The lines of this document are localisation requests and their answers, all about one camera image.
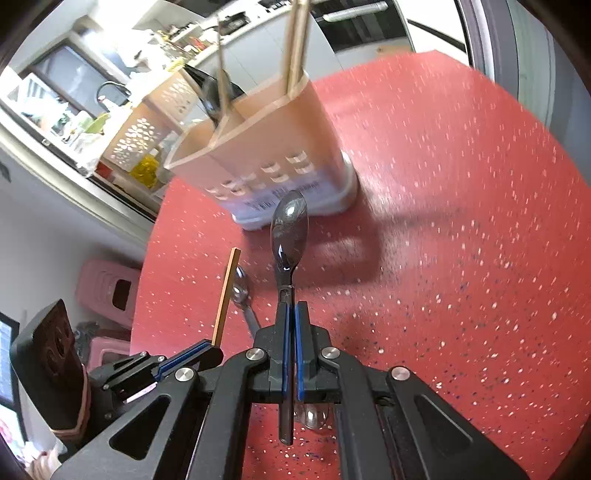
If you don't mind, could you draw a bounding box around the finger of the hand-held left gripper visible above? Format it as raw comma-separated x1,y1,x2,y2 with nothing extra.
89,338,212,389
156,344,225,384

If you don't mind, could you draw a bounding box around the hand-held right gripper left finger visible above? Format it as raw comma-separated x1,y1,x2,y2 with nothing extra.
51,300,296,480

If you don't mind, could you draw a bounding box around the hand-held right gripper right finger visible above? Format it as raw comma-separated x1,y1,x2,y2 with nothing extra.
295,301,530,480

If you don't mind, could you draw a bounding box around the thin wooden chopstick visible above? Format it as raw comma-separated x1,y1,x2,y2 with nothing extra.
214,14,232,121
211,248,242,347

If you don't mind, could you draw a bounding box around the stainless steel spoon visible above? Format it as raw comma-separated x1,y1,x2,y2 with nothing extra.
270,190,309,446
295,401,331,431
231,265,264,343

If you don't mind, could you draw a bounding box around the beige plastic utensil holder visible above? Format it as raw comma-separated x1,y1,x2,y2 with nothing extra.
164,74,362,232

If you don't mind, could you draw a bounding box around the thick wooden chopstick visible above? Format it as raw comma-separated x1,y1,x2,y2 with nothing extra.
283,0,311,100

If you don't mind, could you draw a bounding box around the pink plastic stool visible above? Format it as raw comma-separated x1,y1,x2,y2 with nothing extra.
88,336,136,366
76,258,142,331

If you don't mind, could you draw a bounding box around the yellow oil bottle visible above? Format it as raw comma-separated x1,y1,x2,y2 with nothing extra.
129,154,163,188

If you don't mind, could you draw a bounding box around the beige flower-cutout storage cart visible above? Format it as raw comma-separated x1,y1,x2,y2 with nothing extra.
99,69,205,174

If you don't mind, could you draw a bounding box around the black kitchen faucet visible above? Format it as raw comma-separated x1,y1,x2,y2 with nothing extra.
96,80,133,111

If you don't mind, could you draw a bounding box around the black built-in oven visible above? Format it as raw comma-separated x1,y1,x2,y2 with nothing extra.
314,0,414,52

